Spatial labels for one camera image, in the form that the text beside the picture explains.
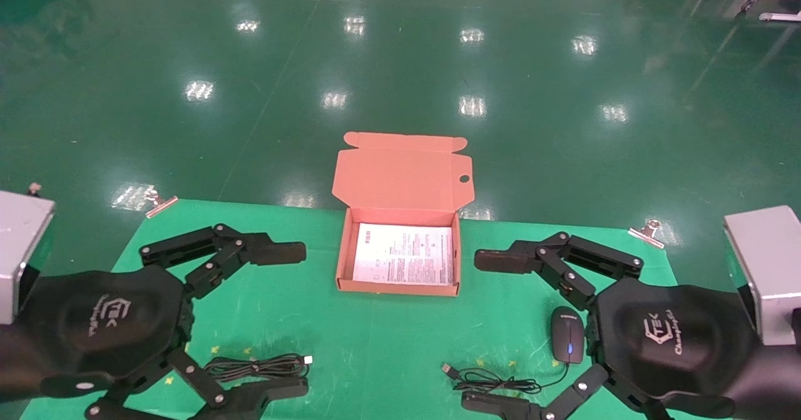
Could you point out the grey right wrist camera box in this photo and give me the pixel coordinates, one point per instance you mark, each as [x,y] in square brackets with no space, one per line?
[773,270]

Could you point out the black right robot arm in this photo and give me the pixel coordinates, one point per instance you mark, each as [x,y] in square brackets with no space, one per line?
[773,382]

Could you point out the white printed leaflet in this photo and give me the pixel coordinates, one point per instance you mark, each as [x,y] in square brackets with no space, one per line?
[403,254]

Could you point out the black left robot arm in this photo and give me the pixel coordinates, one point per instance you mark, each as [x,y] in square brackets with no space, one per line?
[15,363]

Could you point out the green table mat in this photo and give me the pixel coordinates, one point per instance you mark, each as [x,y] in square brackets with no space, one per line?
[375,345]

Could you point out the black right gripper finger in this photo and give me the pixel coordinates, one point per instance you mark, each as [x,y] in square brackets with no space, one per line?
[500,259]
[579,387]

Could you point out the orange cardboard box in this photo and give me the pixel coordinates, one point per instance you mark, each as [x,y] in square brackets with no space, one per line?
[400,176]

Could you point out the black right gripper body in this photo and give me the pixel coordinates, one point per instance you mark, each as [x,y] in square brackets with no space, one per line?
[676,338]

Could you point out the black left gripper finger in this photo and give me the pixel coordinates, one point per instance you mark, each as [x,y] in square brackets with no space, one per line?
[200,379]
[275,253]

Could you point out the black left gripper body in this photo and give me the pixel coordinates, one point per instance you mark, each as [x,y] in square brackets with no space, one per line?
[106,320]

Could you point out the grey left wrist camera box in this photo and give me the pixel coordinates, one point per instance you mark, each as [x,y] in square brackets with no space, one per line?
[19,251]

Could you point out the metal binder clip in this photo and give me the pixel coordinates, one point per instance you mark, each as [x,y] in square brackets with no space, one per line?
[647,232]
[159,204]

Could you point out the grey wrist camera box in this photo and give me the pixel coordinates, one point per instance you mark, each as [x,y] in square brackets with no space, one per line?
[773,270]
[19,251]

